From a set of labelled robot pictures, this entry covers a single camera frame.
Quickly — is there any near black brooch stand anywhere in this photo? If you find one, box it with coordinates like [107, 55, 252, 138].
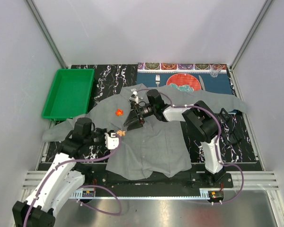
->
[222, 131, 243, 145]

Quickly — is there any orange flower brooch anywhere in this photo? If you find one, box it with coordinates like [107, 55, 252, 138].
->
[116, 130, 126, 137]
[115, 109, 124, 116]

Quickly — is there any black brooch stand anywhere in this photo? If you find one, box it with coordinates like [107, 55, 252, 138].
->
[222, 131, 243, 145]
[218, 108, 232, 124]

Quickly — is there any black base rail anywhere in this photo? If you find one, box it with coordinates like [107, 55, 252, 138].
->
[74, 164, 234, 189]

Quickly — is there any red and teal plate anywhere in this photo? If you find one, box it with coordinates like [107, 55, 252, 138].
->
[166, 73, 202, 92]

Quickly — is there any blue patterned placemat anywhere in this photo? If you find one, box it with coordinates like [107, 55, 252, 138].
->
[136, 62, 235, 95]

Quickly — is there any grey button shirt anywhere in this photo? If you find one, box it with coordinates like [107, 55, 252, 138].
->
[42, 83, 249, 181]

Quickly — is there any clear drinking glass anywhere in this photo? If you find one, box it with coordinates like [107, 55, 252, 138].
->
[210, 64, 222, 78]

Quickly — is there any green plastic bin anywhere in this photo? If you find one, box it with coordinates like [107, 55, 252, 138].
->
[42, 69, 94, 121]

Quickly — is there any silver fork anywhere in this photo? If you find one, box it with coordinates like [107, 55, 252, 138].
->
[155, 74, 160, 87]

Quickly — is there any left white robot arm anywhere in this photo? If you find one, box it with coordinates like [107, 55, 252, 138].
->
[12, 117, 119, 227]

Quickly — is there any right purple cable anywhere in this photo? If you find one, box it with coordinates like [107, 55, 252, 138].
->
[134, 89, 244, 204]

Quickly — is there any far black brooch stand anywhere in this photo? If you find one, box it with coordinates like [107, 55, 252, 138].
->
[218, 108, 232, 124]

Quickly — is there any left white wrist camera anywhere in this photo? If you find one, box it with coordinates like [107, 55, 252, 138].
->
[105, 131, 120, 150]

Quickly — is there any silver knife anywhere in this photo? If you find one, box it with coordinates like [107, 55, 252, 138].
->
[199, 75, 205, 91]

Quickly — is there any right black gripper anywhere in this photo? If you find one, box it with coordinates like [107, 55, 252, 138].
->
[124, 102, 156, 132]

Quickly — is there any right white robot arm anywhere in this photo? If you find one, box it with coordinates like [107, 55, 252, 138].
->
[124, 89, 226, 188]

